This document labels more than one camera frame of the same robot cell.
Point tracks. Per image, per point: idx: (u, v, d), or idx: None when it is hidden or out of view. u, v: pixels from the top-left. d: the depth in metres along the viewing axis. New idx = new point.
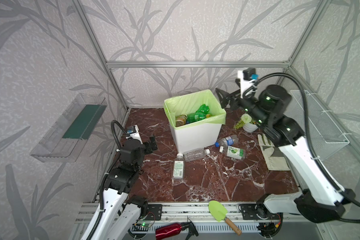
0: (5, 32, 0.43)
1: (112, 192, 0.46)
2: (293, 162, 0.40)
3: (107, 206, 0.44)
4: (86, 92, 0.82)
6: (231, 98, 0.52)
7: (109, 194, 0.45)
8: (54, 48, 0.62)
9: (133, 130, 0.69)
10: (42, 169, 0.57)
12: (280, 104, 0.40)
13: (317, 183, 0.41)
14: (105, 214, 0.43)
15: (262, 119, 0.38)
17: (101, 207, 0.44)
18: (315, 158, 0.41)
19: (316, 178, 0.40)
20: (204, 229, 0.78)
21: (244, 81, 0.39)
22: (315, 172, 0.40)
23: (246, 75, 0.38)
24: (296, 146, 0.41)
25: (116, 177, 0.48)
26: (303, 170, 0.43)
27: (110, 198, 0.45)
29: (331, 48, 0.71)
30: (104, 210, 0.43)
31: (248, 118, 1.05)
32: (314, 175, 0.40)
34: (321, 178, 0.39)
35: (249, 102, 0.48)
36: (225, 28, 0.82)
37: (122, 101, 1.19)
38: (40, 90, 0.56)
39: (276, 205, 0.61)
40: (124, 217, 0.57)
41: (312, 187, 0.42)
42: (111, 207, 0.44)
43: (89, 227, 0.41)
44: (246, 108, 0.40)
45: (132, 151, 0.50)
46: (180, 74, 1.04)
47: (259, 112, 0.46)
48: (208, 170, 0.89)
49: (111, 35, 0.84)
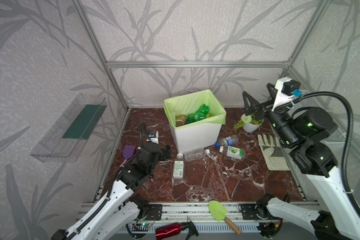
0: (5, 33, 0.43)
1: (121, 185, 0.48)
2: (322, 190, 0.40)
3: (112, 196, 0.46)
4: (86, 92, 0.82)
6: (260, 109, 0.45)
7: (118, 186, 0.48)
8: (54, 48, 0.62)
9: (153, 135, 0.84)
10: (42, 169, 0.57)
12: (324, 134, 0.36)
13: (345, 216, 0.38)
14: (109, 203, 0.45)
15: (292, 140, 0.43)
17: (107, 195, 0.46)
18: (347, 193, 0.38)
19: (345, 210, 0.37)
20: (205, 229, 0.78)
21: (283, 95, 0.44)
22: (344, 204, 0.37)
23: (287, 90, 0.47)
24: (330, 177, 0.38)
25: (129, 172, 0.51)
26: (331, 200, 0.39)
27: (117, 189, 0.47)
29: (331, 48, 0.71)
30: (108, 199, 0.45)
31: (248, 118, 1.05)
32: (344, 207, 0.37)
34: (352, 212, 0.37)
35: (281, 120, 0.43)
36: (225, 28, 0.82)
37: (122, 101, 1.19)
38: (40, 90, 0.56)
39: (282, 213, 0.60)
40: (122, 214, 0.57)
41: (338, 219, 0.39)
42: (115, 198, 0.46)
43: (92, 209, 0.44)
44: (277, 125, 0.44)
45: (150, 153, 0.54)
46: (180, 74, 1.04)
47: (290, 133, 0.41)
48: (208, 170, 0.89)
49: (111, 36, 0.84)
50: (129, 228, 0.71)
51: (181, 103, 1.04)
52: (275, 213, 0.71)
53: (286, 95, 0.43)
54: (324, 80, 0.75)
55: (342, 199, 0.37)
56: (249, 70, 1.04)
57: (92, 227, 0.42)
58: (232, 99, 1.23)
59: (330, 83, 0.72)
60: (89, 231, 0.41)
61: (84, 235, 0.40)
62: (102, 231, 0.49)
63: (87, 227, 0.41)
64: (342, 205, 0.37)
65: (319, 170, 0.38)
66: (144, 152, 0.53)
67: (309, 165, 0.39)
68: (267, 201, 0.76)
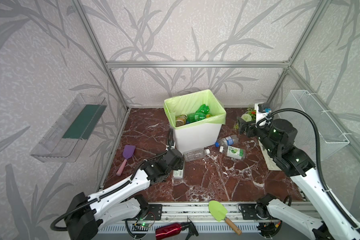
0: (4, 32, 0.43)
1: (143, 175, 0.52)
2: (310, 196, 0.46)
3: (134, 181, 0.50)
4: (86, 92, 0.82)
6: (247, 126, 0.59)
7: (140, 174, 0.52)
8: (54, 48, 0.62)
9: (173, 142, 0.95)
10: (42, 169, 0.57)
12: (285, 135, 0.45)
13: (332, 217, 0.40)
14: (129, 187, 0.49)
15: (271, 147, 0.52)
17: (131, 178, 0.50)
18: (325, 190, 0.41)
19: (328, 210, 0.40)
20: (205, 229, 0.78)
21: (259, 113, 0.57)
22: (327, 203, 0.40)
23: (260, 109, 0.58)
24: (306, 176, 0.43)
25: (152, 166, 0.55)
26: (317, 202, 0.43)
27: (139, 177, 0.51)
29: (331, 48, 0.71)
30: (130, 182, 0.49)
31: (248, 118, 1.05)
32: (326, 206, 0.41)
34: (335, 210, 0.40)
35: (263, 132, 0.54)
36: (225, 28, 0.82)
37: (122, 101, 1.19)
38: (40, 90, 0.56)
39: (282, 215, 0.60)
40: (125, 206, 0.57)
41: (330, 223, 0.41)
42: (136, 184, 0.51)
43: (115, 186, 0.47)
44: (261, 137, 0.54)
45: (175, 157, 0.61)
46: (180, 74, 1.04)
47: (269, 141, 0.51)
48: (208, 170, 0.89)
49: (111, 35, 0.84)
50: (129, 228, 0.71)
51: (182, 103, 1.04)
52: (275, 215, 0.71)
53: (261, 113, 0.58)
54: (323, 80, 0.75)
55: (324, 199, 0.41)
56: (249, 70, 1.04)
57: (110, 201, 0.45)
58: (232, 99, 1.23)
59: (330, 83, 0.72)
60: (107, 203, 0.45)
61: (102, 206, 0.43)
62: (107, 214, 0.49)
63: (106, 199, 0.44)
64: (326, 205, 0.41)
65: (296, 170, 0.45)
66: (170, 154, 0.59)
67: (288, 167, 0.47)
68: (268, 201, 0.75)
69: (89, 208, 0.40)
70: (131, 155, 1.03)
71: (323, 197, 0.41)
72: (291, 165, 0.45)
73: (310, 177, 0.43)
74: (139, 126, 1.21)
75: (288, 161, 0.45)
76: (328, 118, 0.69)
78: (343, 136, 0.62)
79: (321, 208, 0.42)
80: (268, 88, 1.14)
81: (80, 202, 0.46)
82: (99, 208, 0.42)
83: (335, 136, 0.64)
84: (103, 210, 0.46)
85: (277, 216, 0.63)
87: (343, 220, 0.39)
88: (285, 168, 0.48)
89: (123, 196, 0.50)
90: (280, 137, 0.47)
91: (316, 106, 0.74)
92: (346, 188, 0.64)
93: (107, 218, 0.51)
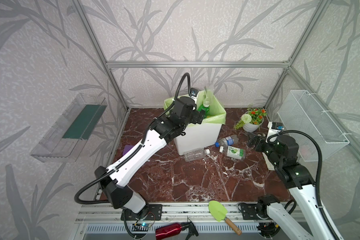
0: (4, 33, 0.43)
1: (155, 134, 0.46)
2: (303, 211, 0.46)
3: (146, 143, 0.45)
4: (86, 92, 0.82)
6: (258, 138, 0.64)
7: (151, 134, 0.46)
8: (54, 48, 0.62)
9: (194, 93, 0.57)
10: (42, 169, 0.57)
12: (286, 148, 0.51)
13: (320, 232, 0.41)
14: (144, 149, 0.44)
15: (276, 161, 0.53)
17: (141, 142, 0.45)
18: (319, 207, 0.43)
19: (319, 226, 0.42)
20: (205, 229, 0.78)
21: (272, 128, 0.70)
22: (318, 220, 0.42)
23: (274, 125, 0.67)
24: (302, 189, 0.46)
25: (162, 123, 0.48)
26: (309, 218, 0.44)
27: (152, 138, 0.46)
29: (331, 48, 0.71)
30: (142, 145, 0.45)
31: (248, 118, 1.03)
32: (318, 222, 0.42)
34: (325, 228, 0.41)
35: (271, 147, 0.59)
36: (225, 28, 0.82)
37: (122, 101, 1.19)
38: (40, 90, 0.56)
39: (279, 221, 0.59)
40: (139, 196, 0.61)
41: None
42: (150, 146, 0.46)
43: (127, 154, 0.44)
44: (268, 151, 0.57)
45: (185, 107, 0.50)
46: (180, 74, 1.05)
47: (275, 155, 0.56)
48: (208, 170, 0.89)
49: (111, 35, 0.84)
50: (129, 228, 0.71)
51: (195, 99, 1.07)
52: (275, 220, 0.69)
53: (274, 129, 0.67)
54: (323, 80, 0.75)
55: (315, 213, 0.43)
56: (249, 70, 1.04)
57: (129, 169, 0.43)
58: (232, 99, 1.23)
59: (330, 83, 0.72)
60: (127, 171, 0.43)
61: (122, 174, 0.41)
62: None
63: (124, 167, 0.42)
64: (316, 220, 0.42)
65: (294, 183, 0.48)
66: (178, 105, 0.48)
67: (287, 178, 0.50)
68: (269, 202, 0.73)
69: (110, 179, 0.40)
70: None
71: (315, 212, 0.43)
72: (290, 177, 0.49)
73: (306, 190, 0.46)
74: (139, 126, 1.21)
75: (288, 173, 0.50)
76: (329, 118, 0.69)
78: (343, 136, 0.61)
79: (311, 223, 0.44)
80: (268, 88, 1.14)
81: (105, 172, 0.46)
82: (120, 178, 0.41)
83: (335, 135, 0.65)
84: (125, 178, 0.43)
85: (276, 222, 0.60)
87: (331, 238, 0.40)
88: (284, 178, 0.52)
89: (140, 163, 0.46)
90: (282, 150, 0.53)
91: (316, 106, 0.74)
92: (346, 188, 0.64)
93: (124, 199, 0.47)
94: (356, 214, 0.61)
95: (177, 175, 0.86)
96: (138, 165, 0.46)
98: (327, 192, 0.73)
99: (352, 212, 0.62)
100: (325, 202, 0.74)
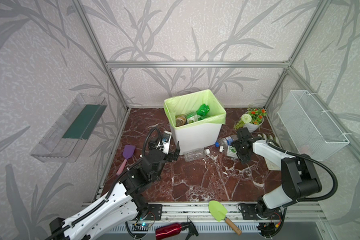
0: (5, 32, 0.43)
1: (122, 189, 0.48)
2: (267, 156, 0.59)
3: (111, 199, 0.46)
4: (86, 92, 0.82)
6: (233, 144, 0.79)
7: (117, 188, 0.48)
8: (54, 48, 0.62)
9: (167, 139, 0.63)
10: (42, 169, 0.57)
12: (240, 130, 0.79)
13: (277, 157, 0.54)
14: (105, 204, 0.46)
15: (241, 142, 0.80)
17: (106, 196, 0.46)
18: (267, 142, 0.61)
19: (274, 154, 0.56)
20: (205, 229, 0.78)
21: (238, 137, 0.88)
22: (271, 150, 0.57)
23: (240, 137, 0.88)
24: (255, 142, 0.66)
25: (132, 177, 0.50)
26: (270, 155, 0.59)
27: (117, 192, 0.48)
29: (331, 48, 0.71)
30: (106, 200, 0.46)
31: (248, 118, 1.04)
32: (272, 152, 0.57)
34: (276, 151, 0.54)
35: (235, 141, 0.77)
36: (225, 28, 0.82)
37: (122, 101, 1.19)
38: (40, 89, 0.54)
39: (271, 194, 0.62)
40: (119, 213, 0.58)
41: (279, 163, 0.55)
42: (112, 201, 0.47)
43: (88, 208, 0.44)
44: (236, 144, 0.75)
45: (152, 164, 0.52)
46: (180, 74, 1.04)
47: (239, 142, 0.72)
48: (208, 170, 0.89)
49: (112, 36, 0.84)
50: (129, 228, 0.71)
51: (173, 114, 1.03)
52: (271, 206, 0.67)
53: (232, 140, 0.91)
54: (324, 80, 0.75)
55: (268, 148, 0.59)
56: (249, 70, 1.04)
57: (85, 225, 0.44)
58: (232, 99, 1.23)
59: (330, 83, 0.72)
60: (82, 227, 0.43)
61: (76, 231, 0.41)
62: (96, 227, 0.50)
63: (80, 223, 0.42)
64: (271, 151, 0.57)
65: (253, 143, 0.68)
66: (146, 162, 0.48)
67: (247, 145, 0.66)
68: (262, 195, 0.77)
69: (63, 236, 0.40)
70: (131, 155, 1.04)
71: (267, 147, 0.59)
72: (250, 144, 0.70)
73: (257, 141, 0.65)
74: (139, 126, 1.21)
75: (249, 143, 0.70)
76: (329, 118, 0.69)
78: (343, 136, 0.62)
79: (272, 157, 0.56)
80: (268, 88, 1.14)
81: (59, 227, 0.46)
82: (73, 234, 0.41)
83: (335, 135, 0.65)
84: (78, 236, 0.44)
85: (275, 207, 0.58)
87: (280, 152, 0.52)
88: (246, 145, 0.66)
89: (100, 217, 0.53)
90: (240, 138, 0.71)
91: (316, 106, 0.74)
92: (345, 188, 0.64)
93: (96, 232, 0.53)
94: (357, 214, 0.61)
95: (177, 175, 0.86)
96: (95, 221, 0.51)
98: (327, 192, 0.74)
99: (353, 212, 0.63)
100: (326, 202, 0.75)
